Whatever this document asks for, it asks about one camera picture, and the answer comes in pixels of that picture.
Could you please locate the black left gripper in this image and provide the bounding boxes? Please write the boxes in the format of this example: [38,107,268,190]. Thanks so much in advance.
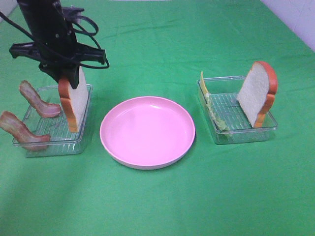
[9,42,106,89]

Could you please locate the bread slice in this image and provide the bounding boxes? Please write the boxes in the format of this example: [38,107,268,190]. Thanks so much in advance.
[237,61,278,128]
[58,67,89,133]

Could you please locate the bacon strip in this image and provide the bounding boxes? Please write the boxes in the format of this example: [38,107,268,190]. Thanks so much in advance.
[19,80,62,118]
[0,111,51,143]

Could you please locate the green lettuce leaf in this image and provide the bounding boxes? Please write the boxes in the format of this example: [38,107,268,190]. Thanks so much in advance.
[205,92,231,144]

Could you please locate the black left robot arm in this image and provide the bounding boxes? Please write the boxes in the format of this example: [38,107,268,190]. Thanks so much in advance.
[9,0,110,89]

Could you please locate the left clear plastic tray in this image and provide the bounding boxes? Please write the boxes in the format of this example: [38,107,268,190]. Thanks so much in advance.
[12,84,93,157]

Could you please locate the clear plastic tray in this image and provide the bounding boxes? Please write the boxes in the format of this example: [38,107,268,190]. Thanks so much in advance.
[197,75,278,145]
[12,84,93,157]

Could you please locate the green tablecloth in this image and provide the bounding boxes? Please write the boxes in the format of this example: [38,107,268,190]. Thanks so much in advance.
[0,0,315,236]

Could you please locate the pink round plate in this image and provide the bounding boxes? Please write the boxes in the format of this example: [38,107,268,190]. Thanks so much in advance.
[99,96,195,170]

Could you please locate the yellow cheese slice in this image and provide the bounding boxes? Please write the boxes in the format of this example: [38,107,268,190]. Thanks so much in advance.
[200,71,210,103]

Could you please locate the right clear plastic tray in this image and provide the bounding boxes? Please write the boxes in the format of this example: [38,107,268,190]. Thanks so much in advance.
[197,75,278,145]

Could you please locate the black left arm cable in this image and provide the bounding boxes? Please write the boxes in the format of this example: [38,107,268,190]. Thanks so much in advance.
[0,6,110,70]

